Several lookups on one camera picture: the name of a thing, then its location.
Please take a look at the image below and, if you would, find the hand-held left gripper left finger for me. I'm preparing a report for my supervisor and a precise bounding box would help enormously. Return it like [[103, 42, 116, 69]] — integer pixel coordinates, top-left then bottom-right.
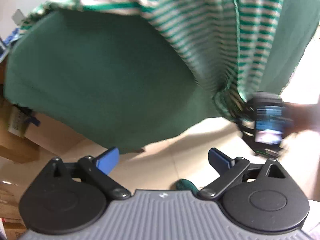
[[40, 147, 130, 200]]

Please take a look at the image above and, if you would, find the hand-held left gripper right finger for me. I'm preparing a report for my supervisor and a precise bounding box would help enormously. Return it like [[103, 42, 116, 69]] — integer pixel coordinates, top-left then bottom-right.
[[197, 148, 287, 199]]

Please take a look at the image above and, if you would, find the green striped shirt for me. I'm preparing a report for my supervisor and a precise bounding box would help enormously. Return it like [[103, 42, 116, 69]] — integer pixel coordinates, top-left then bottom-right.
[[20, 0, 297, 123]]

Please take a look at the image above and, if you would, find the person's right hand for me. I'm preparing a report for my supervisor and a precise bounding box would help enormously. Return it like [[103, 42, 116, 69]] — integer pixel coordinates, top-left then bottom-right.
[[284, 102, 316, 133]]

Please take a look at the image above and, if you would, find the dark green cloth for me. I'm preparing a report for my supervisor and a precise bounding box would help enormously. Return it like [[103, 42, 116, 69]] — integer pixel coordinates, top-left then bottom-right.
[[174, 179, 198, 192]]

